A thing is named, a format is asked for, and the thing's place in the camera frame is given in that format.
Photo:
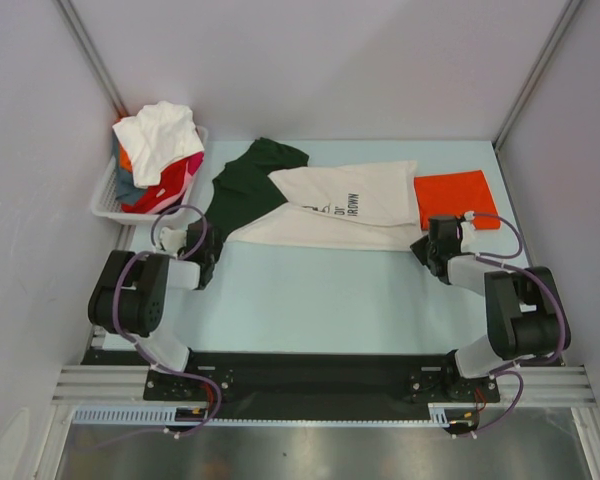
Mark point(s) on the red t shirt in basket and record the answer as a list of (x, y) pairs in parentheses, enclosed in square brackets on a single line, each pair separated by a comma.
[(174, 181)]

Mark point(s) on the pink garment in basket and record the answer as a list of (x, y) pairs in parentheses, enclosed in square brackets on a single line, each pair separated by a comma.
[(195, 165)]

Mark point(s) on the white t shirt in basket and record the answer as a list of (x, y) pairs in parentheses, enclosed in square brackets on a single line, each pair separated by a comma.
[(158, 136)]

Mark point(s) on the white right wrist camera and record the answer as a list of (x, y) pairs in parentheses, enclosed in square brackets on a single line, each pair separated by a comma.
[(467, 229)]

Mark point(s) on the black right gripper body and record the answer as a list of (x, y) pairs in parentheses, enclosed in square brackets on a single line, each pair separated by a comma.
[(431, 253)]

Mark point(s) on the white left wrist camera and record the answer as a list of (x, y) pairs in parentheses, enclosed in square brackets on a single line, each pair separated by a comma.
[(171, 240)]

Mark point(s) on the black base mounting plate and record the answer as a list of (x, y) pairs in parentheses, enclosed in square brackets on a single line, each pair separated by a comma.
[(306, 387)]

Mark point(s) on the cream and green t shirt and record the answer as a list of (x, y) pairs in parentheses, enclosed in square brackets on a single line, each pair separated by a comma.
[(271, 195)]

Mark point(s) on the left aluminium corner post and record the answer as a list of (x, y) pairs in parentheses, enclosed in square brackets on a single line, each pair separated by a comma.
[(77, 29)]

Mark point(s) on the folded orange t shirt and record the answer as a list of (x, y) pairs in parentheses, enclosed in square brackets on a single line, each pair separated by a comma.
[(456, 194)]

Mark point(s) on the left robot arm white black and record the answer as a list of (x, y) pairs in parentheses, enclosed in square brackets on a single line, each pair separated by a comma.
[(130, 295)]

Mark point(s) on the grey blue garment in basket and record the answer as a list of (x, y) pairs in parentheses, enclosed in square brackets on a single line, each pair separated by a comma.
[(126, 192)]

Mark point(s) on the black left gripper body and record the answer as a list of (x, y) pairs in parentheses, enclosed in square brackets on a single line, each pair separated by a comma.
[(214, 251)]

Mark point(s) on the aluminium corner post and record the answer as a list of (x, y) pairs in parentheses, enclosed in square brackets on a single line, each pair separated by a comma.
[(539, 68), (77, 29)]

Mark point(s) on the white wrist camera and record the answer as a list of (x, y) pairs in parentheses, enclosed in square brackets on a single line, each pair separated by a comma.
[(467, 229), (171, 240)]

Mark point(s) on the right aluminium corner post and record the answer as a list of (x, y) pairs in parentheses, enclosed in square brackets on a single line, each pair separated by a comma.
[(539, 68)]

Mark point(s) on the white plastic laundry basket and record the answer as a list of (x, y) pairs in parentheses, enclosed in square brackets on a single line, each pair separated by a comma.
[(105, 205)]

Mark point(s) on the orange garment in basket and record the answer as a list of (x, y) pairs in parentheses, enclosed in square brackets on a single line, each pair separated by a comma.
[(124, 160)]

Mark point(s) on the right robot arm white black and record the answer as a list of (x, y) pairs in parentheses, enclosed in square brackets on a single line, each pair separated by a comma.
[(525, 320)]

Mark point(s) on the white slotted cable duct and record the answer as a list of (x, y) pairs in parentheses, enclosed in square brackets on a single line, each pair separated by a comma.
[(171, 416)]

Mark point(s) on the aluminium frame rail front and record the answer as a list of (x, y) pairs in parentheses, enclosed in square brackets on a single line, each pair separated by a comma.
[(544, 387)]

